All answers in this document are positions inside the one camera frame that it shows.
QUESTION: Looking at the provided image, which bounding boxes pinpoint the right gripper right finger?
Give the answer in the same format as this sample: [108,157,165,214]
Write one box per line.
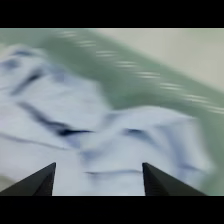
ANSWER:
[141,162,207,197]

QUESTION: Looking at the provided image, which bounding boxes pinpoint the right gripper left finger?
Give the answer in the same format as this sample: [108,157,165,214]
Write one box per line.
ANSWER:
[0,162,57,197]

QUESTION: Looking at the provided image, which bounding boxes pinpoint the pale blue shirt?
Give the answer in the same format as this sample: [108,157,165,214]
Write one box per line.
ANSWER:
[0,44,216,197]

